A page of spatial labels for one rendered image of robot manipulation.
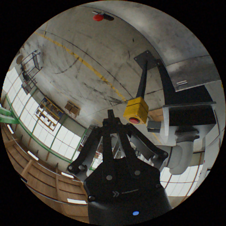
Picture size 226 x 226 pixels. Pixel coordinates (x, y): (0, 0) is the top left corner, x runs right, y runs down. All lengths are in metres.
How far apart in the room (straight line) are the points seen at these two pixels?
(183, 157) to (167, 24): 0.54
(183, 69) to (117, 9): 0.22
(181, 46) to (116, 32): 0.97
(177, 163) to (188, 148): 0.11
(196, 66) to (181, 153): 0.42
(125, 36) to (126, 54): 0.27
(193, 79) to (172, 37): 0.11
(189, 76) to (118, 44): 1.00
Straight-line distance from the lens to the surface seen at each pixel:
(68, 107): 3.80
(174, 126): 0.43
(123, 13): 0.23
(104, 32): 1.20
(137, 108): 0.29
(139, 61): 1.09
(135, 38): 1.06
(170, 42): 0.21
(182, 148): 0.51
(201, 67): 0.26
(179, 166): 0.50
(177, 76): 0.22
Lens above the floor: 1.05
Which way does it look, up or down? 27 degrees down
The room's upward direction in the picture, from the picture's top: 154 degrees counter-clockwise
